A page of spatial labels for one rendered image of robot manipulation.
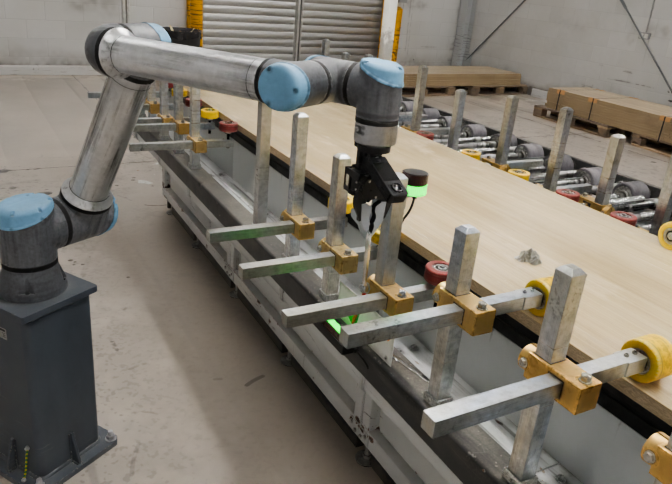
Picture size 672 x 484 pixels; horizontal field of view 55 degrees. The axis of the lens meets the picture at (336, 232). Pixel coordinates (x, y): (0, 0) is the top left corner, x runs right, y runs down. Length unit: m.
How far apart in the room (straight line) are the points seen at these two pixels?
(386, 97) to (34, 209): 1.06
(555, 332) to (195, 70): 0.86
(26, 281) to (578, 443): 1.48
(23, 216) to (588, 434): 1.49
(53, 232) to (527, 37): 9.65
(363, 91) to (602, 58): 8.84
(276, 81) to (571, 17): 9.36
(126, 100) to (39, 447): 1.08
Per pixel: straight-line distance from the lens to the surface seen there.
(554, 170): 2.55
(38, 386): 2.09
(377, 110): 1.30
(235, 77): 1.32
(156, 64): 1.47
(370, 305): 1.46
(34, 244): 1.96
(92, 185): 1.96
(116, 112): 1.80
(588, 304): 1.54
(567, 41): 10.47
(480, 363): 1.62
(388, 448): 2.13
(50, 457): 2.26
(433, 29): 11.67
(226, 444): 2.36
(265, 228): 1.84
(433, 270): 1.53
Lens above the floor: 1.54
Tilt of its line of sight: 22 degrees down
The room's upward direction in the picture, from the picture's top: 5 degrees clockwise
